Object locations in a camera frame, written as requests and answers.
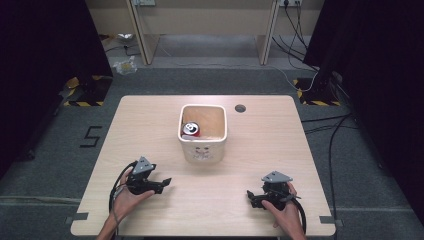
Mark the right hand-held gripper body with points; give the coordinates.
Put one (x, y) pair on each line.
(276, 192)

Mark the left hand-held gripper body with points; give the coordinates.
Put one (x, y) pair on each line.
(141, 180)

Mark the white square bin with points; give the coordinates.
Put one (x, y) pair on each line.
(203, 150)

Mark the red soda can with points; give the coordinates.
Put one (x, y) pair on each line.
(190, 129)

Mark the person's left hand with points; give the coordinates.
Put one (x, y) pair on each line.
(128, 203)

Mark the person's right hand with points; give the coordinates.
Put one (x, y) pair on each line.
(287, 217)

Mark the grey tape piece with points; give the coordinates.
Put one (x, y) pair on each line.
(330, 220)
(77, 218)

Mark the white paper scraps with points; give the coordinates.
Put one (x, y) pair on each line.
(208, 137)

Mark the grey table grommet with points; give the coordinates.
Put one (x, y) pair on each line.
(240, 108)

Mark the black stand base striped tape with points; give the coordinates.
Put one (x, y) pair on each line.
(90, 93)
(316, 95)

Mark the clear plastic wrapper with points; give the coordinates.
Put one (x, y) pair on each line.
(126, 66)

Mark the crumpled silver foil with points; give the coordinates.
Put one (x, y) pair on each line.
(124, 37)

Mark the black curtain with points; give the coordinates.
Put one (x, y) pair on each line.
(40, 66)
(383, 83)

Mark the white wall socket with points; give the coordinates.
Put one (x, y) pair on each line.
(143, 2)
(290, 2)

